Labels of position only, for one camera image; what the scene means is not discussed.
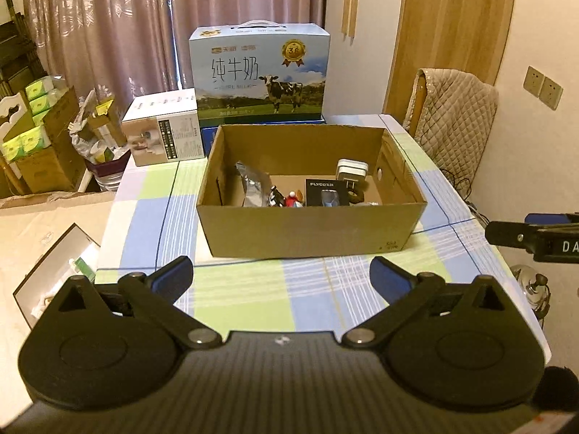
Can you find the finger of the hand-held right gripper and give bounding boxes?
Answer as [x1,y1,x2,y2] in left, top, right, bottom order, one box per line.
[485,221,537,251]
[525,212,579,227]

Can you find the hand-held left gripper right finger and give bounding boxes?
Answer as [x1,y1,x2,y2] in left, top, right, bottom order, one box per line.
[341,257,525,350]

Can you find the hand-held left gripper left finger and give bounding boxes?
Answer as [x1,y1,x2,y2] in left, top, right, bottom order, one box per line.
[38,256,222,350]

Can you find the brown cardboard box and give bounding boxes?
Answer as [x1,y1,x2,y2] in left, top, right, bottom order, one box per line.
[196,123,427,259]

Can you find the white power adapter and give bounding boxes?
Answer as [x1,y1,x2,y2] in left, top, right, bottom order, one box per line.
[335,158,369,191]

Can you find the black shaver box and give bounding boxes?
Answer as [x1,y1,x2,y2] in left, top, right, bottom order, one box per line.
[304,179,349,208]

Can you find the silver foil bag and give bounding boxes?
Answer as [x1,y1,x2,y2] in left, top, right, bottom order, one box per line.
[235,161,271,209]

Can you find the open box on floor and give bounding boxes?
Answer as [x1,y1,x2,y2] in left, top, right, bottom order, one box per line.
[13,223,101,331]

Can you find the purple waste bin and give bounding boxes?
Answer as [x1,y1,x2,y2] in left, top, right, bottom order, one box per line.
[85,158,133,193]

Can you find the chair with quilted cover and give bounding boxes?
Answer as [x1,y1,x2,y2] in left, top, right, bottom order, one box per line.
[414,69,499,175]

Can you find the dark blue carton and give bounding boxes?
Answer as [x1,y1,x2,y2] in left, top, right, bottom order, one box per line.
[199,115,327,157]

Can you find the wooden chair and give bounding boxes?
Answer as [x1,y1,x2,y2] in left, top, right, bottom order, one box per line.
[402,70,428,139]

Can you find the bin with trash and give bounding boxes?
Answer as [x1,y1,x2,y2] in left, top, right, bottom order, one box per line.
[70,88,133,177]

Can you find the brown carton with white flaps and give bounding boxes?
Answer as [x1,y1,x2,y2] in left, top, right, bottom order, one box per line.
[0,93,89,195]

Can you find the white appliance box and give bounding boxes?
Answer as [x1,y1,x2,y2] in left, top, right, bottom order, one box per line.
[121,90,206,167]

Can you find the plain brown carton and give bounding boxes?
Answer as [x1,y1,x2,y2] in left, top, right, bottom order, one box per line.
[43,86,81,145]

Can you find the stack of green tissue packs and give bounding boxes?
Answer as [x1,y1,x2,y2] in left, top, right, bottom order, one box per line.
[0,77,57,163]

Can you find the wooden door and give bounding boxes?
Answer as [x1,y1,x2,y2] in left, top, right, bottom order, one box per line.
[384,0,519,120]

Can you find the blue milk gift carton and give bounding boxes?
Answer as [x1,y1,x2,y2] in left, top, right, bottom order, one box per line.
[187,20,331,122]

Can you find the pink patterned curtain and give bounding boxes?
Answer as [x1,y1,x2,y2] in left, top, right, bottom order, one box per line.
[22,0,329,120]

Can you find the floor cable bundle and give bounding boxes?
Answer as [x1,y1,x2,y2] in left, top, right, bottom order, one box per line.
[441,169,491,231]

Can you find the beige wall socket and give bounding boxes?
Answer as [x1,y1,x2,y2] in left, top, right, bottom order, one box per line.
[540,77,564,110]
[523,65,545,99]

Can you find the pale wooden wall strips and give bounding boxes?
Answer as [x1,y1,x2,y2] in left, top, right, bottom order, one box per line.
[342,0,359,47]

